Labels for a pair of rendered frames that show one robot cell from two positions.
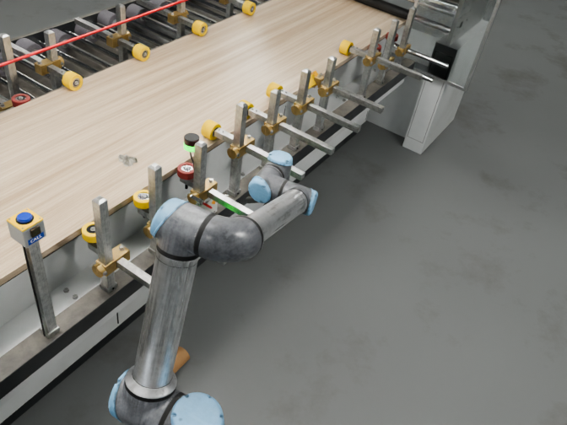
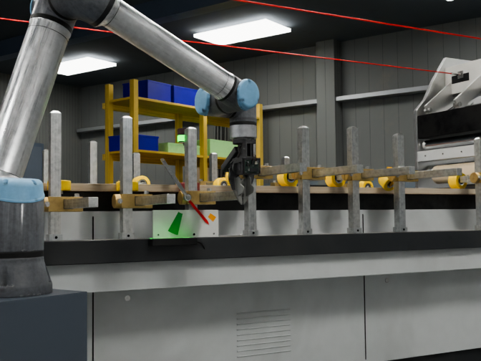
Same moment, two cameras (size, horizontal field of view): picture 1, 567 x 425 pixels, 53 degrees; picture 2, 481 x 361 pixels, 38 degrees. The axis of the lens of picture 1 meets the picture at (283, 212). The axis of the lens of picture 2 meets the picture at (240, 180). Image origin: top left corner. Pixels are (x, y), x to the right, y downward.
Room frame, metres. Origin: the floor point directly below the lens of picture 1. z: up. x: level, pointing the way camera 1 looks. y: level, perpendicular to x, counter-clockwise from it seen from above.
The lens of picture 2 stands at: (-0.24, -1.22, 0.77)
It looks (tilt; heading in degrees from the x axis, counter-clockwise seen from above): 3 degrees up; 34
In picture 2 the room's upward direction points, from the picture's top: 1 degrees counter-clockwise
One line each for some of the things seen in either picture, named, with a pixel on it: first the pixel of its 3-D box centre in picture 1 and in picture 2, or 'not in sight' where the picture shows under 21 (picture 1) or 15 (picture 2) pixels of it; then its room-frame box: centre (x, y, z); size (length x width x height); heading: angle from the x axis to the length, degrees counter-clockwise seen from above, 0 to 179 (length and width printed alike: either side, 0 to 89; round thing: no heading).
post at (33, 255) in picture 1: (40, 288); not in sight; (1.11, 0.71, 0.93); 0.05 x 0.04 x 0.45; 152
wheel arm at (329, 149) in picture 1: (287, 128); (321, 172); (2.23, 0.05, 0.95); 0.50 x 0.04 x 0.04; 62
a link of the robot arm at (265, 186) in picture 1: (267, 185); (216, 102); (1.55, 0.07, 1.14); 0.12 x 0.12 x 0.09; 72
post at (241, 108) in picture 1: (237, 151); (250, 174); (2.00, 0.24, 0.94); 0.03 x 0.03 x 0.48; 62
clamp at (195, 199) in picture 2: (202, 191); (196, 198); (1.80, 0.35, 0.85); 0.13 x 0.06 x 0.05; 152
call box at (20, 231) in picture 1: (27, 228); not in sight; (1.11, 0.71, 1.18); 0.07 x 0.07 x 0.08; 62
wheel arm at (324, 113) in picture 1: (315, 109); (370, 173); (2.45, -0.07, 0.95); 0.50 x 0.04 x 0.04; 62
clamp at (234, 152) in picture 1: (240, 147); (255, 172); (2.02, 0.23, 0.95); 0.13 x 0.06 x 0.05; 152
